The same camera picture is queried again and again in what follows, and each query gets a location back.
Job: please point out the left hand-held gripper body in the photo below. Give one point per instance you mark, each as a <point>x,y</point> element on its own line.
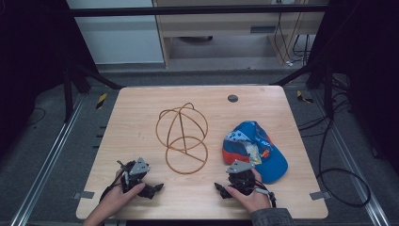
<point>139,167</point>

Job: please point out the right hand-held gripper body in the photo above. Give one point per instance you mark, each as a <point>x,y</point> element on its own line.
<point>241,179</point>

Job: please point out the person's right hand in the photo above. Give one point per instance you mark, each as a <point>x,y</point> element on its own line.
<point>251,200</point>

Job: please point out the person's left hand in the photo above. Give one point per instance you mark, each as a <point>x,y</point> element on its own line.
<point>118,197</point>

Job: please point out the blue and red cap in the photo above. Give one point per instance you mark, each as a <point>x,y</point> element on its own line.
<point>254,147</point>

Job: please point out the yellow black tape strip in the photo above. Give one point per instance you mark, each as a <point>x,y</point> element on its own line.
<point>101,100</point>
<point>303,97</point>

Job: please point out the grey table grommet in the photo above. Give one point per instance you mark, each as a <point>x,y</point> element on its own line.
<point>232,98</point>

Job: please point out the black metal stand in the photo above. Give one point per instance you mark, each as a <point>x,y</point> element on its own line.
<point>67,94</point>
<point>328,94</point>

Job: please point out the white cabinet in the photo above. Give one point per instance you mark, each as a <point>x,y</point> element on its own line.
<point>119,40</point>

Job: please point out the dark curtain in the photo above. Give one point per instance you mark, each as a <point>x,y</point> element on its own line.
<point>31,62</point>
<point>370,69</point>

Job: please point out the light wooden desk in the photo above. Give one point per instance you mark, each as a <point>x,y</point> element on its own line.
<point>219,25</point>

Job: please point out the grey table bracket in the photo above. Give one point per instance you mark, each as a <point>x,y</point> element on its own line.
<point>84,195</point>
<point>320,195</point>

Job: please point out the metal floor rail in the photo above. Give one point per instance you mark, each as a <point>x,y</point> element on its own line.
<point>351,163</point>
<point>47,163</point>

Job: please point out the black horizontal frame bar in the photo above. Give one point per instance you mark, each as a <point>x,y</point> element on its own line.
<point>194,10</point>

